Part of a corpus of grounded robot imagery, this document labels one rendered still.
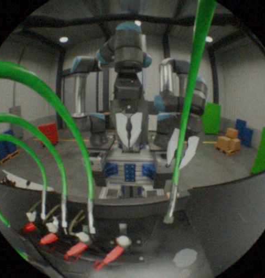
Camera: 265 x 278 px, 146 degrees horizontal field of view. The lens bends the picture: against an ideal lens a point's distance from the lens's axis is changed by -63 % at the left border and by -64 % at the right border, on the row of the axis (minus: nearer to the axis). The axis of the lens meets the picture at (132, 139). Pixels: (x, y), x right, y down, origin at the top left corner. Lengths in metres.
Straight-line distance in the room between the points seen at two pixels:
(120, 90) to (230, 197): 0.40
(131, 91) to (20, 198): 0.41
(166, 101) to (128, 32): 0.31
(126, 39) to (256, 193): 0.49
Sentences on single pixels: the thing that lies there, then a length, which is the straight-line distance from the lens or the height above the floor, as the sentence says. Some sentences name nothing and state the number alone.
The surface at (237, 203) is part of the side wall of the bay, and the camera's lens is 0.37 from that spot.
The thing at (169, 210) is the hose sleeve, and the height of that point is 1.13.
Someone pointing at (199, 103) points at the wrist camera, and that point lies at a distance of 0.25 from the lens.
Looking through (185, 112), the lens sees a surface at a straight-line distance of 0.22.
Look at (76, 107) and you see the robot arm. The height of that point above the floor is 1.33.
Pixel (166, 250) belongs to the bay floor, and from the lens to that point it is 0.52.
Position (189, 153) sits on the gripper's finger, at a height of 1.22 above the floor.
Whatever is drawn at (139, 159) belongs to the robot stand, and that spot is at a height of 0.94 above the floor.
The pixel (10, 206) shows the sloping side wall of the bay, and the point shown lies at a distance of 0.38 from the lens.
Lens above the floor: 1.33
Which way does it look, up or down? 18 degrees down
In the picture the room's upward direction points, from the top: straight up
